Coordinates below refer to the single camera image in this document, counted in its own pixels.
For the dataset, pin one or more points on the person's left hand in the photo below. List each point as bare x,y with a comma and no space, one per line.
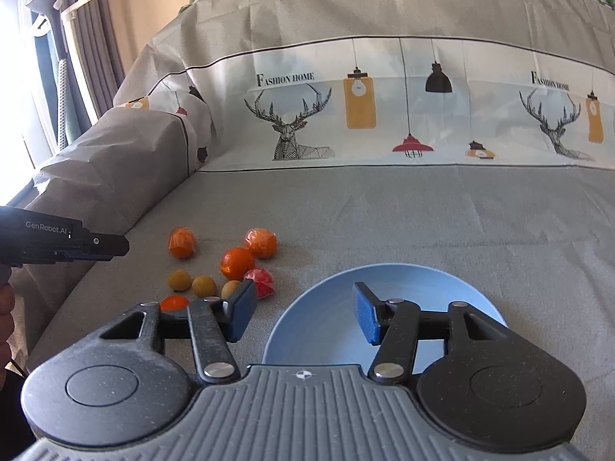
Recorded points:
5,317

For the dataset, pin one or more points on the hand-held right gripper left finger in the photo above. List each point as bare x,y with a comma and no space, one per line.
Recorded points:
244,314

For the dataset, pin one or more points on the orange in clear wrap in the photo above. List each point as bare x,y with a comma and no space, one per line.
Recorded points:
182,242
261,242
238,264

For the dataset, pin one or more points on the brown longan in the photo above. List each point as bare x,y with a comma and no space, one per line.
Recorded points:
178,280
229,289
203,285

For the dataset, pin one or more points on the small orange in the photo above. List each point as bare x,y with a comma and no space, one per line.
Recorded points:
174,303

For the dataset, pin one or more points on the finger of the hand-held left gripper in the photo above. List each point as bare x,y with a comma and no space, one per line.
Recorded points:
111,246

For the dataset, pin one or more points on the grey garment steamer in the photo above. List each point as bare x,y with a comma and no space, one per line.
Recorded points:
42,7

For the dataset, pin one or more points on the sofa with grey printed cover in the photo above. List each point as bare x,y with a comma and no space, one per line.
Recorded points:
384,211

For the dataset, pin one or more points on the grey striped curtain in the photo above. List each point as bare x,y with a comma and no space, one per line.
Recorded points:
103,48

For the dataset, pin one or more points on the red fruit in clear wrap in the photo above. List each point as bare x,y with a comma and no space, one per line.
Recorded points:
263,283

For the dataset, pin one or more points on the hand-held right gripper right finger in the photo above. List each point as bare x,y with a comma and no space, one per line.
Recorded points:
365,317

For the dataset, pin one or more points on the blue plate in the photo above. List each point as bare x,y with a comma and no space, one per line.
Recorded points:
322,307

